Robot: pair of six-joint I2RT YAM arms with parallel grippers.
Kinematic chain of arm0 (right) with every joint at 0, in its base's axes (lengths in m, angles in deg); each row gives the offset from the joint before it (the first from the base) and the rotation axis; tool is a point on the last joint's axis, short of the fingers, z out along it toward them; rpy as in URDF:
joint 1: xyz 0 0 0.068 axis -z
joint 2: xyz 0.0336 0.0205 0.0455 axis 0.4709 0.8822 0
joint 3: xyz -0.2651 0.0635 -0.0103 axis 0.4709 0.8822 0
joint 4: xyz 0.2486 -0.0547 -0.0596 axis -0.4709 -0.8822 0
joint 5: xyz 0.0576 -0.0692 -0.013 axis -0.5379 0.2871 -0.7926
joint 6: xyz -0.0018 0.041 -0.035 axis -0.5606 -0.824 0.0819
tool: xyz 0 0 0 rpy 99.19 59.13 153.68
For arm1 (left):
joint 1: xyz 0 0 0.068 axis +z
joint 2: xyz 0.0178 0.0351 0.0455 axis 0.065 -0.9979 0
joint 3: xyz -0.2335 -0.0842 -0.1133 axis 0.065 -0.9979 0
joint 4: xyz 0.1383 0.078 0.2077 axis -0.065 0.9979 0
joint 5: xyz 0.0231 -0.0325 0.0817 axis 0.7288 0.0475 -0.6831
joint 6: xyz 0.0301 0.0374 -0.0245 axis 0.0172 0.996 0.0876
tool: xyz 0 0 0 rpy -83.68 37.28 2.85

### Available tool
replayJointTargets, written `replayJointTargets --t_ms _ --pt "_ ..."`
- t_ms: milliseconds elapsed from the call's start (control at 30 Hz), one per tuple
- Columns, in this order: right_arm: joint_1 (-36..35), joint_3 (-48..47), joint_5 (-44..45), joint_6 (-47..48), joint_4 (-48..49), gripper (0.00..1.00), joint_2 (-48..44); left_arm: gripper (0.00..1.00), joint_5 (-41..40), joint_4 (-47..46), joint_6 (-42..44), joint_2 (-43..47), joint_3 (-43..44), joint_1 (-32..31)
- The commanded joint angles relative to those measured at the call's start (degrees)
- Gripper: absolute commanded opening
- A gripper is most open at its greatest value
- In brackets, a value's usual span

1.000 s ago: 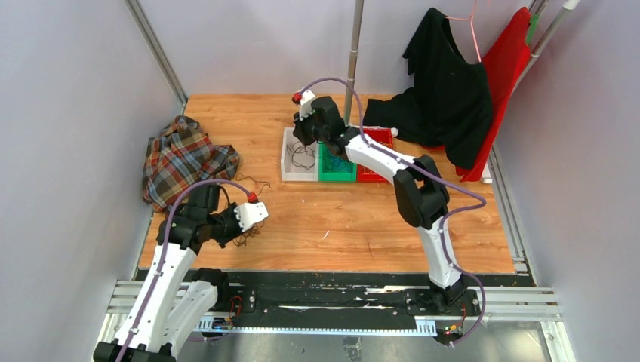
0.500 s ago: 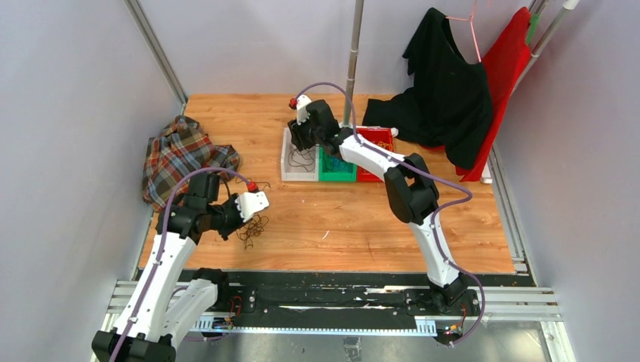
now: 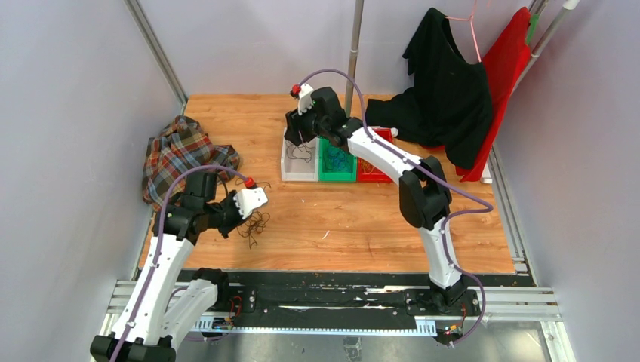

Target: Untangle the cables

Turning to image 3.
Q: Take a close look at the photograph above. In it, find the white plastic bin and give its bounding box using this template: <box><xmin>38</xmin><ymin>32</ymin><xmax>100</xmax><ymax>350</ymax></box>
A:
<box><xmin>280</xmin><ymin>138</ymin><xmax>319</xmax><ymax>182</ymax></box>

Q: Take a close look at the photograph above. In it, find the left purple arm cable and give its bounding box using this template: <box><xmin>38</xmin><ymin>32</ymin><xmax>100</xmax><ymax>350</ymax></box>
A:
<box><xmin>107</xmin><ymin>164</ymin><xmax>257</xmax><ymax>362</ymax></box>

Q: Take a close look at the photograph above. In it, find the pink clothes hanger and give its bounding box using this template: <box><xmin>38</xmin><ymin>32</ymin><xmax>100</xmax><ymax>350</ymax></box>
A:
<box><xmin>445</xmin><ymin>0</ymin><xmax>482</xmax><ymax>63</ymax></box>

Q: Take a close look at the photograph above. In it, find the metal stand pole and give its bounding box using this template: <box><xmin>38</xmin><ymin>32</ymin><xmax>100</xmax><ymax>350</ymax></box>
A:
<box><xmin>345</xmin><ymin>0</ymin><xmax>365</xmax><ymax>116</ymax></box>

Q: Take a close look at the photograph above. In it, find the red plastic bin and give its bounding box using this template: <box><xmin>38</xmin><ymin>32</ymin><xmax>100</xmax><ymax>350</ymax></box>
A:
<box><xmin>356</xmin><ymin>126</ymin><xmax>394</xmax><ymax>183</ymax></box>

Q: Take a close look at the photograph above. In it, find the black t-shirt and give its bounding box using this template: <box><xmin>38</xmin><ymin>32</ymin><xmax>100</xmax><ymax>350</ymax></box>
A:
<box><xmin>365</xmin><ymin>8</ymin><xmax>493</xmax><ymax>170</ymax></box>

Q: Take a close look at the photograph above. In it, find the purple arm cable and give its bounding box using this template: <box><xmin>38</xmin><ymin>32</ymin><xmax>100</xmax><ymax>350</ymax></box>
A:
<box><xmin>291</xmin><ymin>69</ymin><xmax>495</xmax><ymax>348</ymax></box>
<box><xmin>107</xmin><ymin>164</ymin><xmax>257</xmax><ymax>362</ymax></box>

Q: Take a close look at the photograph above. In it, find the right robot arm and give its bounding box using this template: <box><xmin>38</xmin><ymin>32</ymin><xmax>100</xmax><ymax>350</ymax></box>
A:
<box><xmin>285</xmin><ymin>84</ymin><xmax>467</xmax><ymax>314</ymax></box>

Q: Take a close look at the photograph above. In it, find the green plastic bin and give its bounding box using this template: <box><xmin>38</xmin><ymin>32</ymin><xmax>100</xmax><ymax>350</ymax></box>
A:
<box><xmin>318</xmin><ymin>138</ymin><xmax>357</xmax><ymax>183</ymax></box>

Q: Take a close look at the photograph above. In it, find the aluminium frame rail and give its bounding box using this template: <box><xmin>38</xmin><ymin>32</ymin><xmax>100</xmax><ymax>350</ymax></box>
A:
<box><xmin>90</xmin><ymin>279</ymin><xmax>577</xmax><ymax>362</ymax></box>

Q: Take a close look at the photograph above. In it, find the light blue cable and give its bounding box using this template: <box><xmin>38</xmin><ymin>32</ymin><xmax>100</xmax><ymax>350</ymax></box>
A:
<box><xmin>325</xmin><ymin>149</ymin><xmax>353</xmax><ymax>172</ymax></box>

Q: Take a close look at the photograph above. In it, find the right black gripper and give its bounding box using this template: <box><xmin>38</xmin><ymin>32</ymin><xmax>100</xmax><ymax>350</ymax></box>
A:
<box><xmin>285</xmin><ymin>101</ymin><xmax>330</xmax><ymax>147</ymax></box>

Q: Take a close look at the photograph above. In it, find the white garment rack pole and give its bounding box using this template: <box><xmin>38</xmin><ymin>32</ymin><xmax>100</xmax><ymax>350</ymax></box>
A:
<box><xmin>512</xmin><ymin>0</ymin><xmax>580</xmax><ymax>92</ymax></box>

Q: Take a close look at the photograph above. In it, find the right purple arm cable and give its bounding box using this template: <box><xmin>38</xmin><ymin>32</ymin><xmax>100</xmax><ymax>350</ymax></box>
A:
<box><xmin>291</xmin><ymin>69</ymin><xmax>495</xmax><ymax>348</ymax></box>

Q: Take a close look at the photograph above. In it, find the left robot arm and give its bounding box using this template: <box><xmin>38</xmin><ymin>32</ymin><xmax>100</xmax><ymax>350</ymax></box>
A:
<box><xmin>90</xmin><ymin>165</ymin><xmax>268</xmax><ymax>361</ymax></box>

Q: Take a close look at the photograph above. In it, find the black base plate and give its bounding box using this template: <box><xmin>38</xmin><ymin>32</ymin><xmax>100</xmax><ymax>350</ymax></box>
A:
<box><xmin>208</xmin><ymin>271</ymin><xmax>482</xmax><ymax>330</ymax></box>

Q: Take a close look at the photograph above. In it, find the plaid flannel shirt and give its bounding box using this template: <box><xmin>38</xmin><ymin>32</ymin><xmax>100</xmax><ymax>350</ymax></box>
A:
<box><xmin>141</xmin><ymin>115</ymin><xmax>241</xmax><ymax>211</ymax></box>

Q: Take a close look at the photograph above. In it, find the red garment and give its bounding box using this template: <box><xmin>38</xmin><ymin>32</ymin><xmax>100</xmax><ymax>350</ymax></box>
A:
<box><xmin>455</xmin><ymin>8</ymin><xmax>531</xmax><ymax>182</ymax></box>

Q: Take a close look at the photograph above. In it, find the dark blue cable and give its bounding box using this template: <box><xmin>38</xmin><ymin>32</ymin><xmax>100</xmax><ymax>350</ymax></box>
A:
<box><xmin>327</xmin><ymin>147</ymin><xmax>353</xmax><ymax>166</ymax></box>

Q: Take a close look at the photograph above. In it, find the green clothes hanger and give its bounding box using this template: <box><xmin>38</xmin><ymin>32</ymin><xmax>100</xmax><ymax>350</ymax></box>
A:
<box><xmin>525</xmin><ymin>14</ymin><xmax>540</xmax><ymax>44</ymax></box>

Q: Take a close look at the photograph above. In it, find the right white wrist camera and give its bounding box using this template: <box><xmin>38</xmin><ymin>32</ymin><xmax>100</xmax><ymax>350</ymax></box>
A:
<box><xmin>292</xmin><ymin>83</ymin><xmax>314</xmax><ymax>115</ymax></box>

